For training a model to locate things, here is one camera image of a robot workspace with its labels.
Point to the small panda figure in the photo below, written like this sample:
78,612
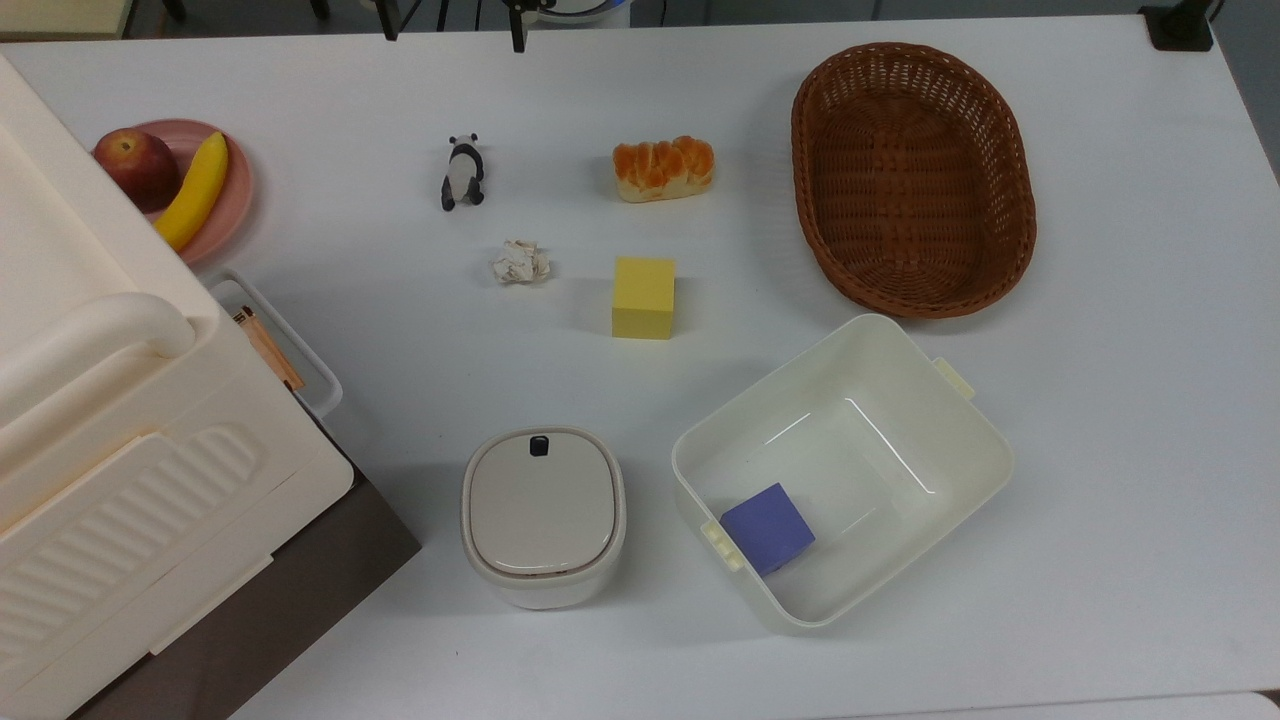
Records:
462,172

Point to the black table clamp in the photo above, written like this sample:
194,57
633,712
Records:
1180,25

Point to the red apple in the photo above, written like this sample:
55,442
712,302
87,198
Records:
137,164

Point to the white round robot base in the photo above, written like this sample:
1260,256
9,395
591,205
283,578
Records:
585,8

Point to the light wooden side table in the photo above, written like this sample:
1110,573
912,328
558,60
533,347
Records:
60,15

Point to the purple foam cube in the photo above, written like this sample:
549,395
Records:
768,528

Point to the orange glazed bread loaf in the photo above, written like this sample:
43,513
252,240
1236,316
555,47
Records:
664,168

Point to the yellow foam cube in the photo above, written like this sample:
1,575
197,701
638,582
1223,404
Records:
643,298

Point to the clear plastic tray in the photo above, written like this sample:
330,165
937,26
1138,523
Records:
300,350

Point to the yellow banana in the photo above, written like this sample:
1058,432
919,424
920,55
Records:
196,190

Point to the white open plastic tub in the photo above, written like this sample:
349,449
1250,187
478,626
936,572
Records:
860,440

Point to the black tripod legs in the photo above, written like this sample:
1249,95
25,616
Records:
441,12

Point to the brown oval wicker basket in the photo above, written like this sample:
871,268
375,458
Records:
912,180

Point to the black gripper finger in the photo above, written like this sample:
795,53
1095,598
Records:
517,28
389,20

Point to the orange wooden pencil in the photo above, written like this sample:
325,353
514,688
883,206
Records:
270,350

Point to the small white lidded bin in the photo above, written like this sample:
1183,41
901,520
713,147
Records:
543,515

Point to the large cream plastic cabinet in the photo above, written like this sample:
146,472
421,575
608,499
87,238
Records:
110,420

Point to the dark brown base board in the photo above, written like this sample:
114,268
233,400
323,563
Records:
300,590

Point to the crumpled white paper ball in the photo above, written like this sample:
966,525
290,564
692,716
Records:
519,262

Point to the pink round plate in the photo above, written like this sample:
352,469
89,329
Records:
232,200

